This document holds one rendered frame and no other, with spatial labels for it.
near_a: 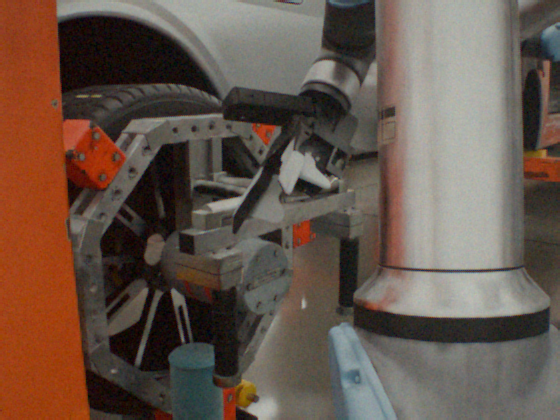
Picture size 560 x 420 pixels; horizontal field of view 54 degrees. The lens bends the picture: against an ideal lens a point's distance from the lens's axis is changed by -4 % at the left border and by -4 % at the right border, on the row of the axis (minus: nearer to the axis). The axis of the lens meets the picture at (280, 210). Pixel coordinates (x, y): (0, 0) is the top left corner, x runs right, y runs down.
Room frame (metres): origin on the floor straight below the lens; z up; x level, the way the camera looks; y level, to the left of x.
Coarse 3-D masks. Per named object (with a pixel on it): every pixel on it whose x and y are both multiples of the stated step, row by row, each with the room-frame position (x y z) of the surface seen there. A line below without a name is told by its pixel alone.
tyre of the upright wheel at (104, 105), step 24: (72, 96) 1.08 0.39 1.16; (96, 96) 1.03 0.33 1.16; (120, 96) 1.00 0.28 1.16; (144, 96) 1.03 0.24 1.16; (168, 96) 1.07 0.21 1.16; (192, 96) 1.12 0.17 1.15; (96, 120) 0.95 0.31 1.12; (120, 120) 0.99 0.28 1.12; (72, 192) 0.90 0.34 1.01; (240, 312) 1.23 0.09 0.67; (96, 384) 0.91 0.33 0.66; (96, 408) 0.92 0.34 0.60; (120, 408) 0.95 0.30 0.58; (144, 408) 0.99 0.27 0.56
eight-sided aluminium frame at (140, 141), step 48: (144, 144) 0.92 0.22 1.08; (240, 144) 1.13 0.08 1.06; (96, 192) 0.89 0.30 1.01; (96, 240) 0.84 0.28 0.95; (288, 240) 1.23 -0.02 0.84; (96, 288) 0.84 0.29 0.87; (288, 288) 1.22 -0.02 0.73; (96, 336) 0.83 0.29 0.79; (240, 336) 1.16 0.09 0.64; (144, 384) 0.90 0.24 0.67
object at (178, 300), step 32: (224, 160) 1.23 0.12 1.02; (160, 192) 1.08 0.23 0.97; (128, 224) 1.02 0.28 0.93; (160, 224) 1.13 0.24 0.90; (128, 256) 1.01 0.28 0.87; (128, 288) 1.01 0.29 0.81; (160, 288) 1.07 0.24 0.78; (160, 320) 1.26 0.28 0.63; (192, 320) 1.23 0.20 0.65; (128, 352) 1.12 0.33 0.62; (160, 352) 1.13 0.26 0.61
